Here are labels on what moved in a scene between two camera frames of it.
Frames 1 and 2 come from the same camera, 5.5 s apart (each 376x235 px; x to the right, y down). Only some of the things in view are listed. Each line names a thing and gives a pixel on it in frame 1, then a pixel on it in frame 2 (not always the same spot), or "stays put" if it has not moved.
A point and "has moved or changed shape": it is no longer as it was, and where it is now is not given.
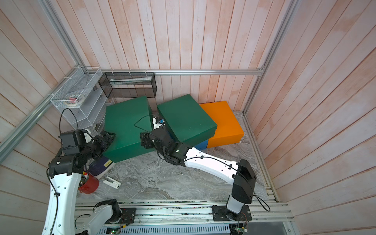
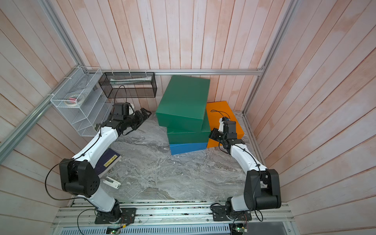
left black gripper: (107, 136) -> (140, 118)
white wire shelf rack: (81, 97) stays put
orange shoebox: (228, 130) stays put
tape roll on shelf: (74, 100) stays put
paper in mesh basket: (129, 80) stays put
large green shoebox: (187, 123) has moved or changed shape
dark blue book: (100, 166) stays put
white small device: (112, 182) stays put
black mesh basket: (120, 85) stays put
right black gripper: (148, 140) -> (213, 135)
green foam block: (127, 119) -> (183, 105)
